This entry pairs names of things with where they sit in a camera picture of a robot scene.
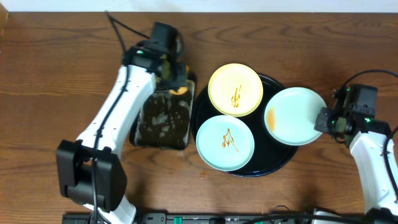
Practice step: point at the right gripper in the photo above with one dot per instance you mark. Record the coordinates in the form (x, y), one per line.
(321, 124)

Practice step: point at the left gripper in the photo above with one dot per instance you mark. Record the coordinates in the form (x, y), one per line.
(179, 78)

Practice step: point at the light green plate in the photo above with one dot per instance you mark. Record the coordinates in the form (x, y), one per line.
(290, 116)

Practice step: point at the green orange sponge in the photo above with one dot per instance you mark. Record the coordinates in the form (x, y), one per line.
(178, 91)

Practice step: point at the yellow plate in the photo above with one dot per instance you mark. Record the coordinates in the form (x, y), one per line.
(235, 89)

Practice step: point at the light blue plate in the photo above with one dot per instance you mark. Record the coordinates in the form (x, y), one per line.
(225, 143)

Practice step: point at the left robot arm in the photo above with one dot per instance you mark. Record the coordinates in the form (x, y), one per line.
(89, 169)

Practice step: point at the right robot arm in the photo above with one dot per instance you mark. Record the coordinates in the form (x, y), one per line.
(352, 122)

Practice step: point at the black rectangular soapy tray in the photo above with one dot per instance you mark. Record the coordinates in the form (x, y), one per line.
(164, 120)

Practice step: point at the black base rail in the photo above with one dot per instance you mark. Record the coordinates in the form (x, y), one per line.
(162, 218)

